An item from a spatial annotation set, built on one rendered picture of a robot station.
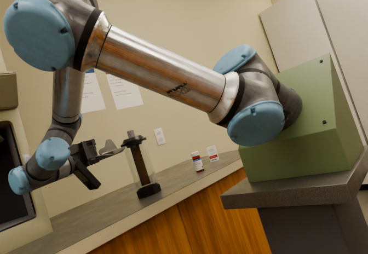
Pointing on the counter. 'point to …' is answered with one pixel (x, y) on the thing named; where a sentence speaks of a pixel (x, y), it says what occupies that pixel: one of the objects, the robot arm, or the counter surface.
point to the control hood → (8, 90)
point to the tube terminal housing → (43, 227)
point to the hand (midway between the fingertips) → (112, 153)
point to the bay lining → (24, 208)
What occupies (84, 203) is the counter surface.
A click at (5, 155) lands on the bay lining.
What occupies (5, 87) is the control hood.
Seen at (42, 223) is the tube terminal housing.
